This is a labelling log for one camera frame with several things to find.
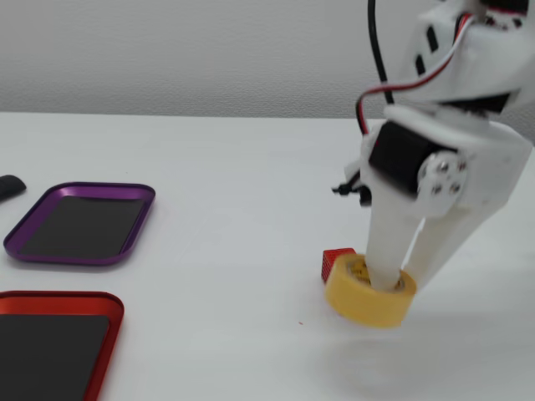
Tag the yellow masking tape roll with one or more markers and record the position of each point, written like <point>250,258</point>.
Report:
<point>359,301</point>

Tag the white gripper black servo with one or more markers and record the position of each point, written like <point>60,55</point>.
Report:
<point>486,164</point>

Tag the black rounded object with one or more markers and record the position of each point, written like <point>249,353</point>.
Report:
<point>10,186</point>

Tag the red metal tray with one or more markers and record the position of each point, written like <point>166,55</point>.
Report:
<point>50,351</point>

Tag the purple metal tray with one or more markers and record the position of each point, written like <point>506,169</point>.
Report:
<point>83,225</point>

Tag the red textured rectangular block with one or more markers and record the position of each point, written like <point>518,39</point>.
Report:
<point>332,262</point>

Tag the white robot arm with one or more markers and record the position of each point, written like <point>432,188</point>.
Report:
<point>485,62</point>

